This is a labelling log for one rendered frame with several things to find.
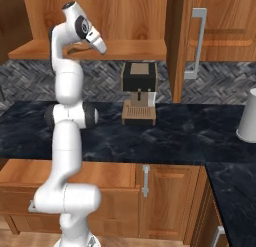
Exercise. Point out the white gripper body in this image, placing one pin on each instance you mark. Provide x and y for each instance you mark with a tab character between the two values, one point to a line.
98	43

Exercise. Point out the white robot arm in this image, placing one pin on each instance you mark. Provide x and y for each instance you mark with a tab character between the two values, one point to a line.
68	87

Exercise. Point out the open wooden cabinet door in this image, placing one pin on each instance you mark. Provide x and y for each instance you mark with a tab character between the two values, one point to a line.
179	47

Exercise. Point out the open wooden drawer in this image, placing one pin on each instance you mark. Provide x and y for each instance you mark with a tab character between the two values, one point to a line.
110	177

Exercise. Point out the wooden base cabinet door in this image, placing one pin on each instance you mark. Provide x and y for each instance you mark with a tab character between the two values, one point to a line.
170	201

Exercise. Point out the wooden corner base cabinet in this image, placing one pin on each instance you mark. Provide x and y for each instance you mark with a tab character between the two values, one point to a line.
206	217

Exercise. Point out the black and tan coffee machine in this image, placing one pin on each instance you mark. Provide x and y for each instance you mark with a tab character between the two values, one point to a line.
138	78

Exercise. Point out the open wooden wall cabinet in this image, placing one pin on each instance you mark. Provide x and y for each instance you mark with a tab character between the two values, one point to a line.
133	27

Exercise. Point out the closed wooden wall cabinet door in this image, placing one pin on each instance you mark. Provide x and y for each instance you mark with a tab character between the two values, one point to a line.
230	27

